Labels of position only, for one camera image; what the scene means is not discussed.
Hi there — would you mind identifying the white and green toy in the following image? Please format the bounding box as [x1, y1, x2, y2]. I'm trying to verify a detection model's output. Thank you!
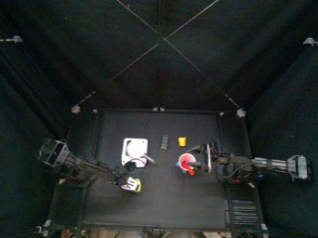
[121, 177, 143, 193]

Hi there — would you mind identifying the red toy pan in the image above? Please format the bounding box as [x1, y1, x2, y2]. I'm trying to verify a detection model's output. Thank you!
[178, 152, 199, 177]

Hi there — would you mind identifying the small blue toy piece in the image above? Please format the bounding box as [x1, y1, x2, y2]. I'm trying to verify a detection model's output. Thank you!
[175, 162, 189, 175]

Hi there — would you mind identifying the dark rectangular toy bar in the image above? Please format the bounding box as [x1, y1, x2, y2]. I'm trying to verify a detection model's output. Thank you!
[159, 134, 170, 151]

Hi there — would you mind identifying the white round plate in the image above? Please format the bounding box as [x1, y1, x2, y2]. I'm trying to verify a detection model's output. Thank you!
[126, 139, 147, 158]

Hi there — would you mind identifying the white rectangular tray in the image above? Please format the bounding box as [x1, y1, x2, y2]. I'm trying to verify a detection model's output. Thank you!
[121, 137, 150, 168]

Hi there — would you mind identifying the white printed label sticker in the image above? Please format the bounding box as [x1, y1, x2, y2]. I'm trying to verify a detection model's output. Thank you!
[230, 198, 260, 227]

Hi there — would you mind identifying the small pan with grey handle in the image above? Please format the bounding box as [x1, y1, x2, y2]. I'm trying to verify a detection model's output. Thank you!
[129, 153, 157, 167]

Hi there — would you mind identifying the thin diagonal cord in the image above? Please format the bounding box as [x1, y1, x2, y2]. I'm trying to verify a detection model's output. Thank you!
[115, 0, 244, 112]
[75, 0, 221, 108]

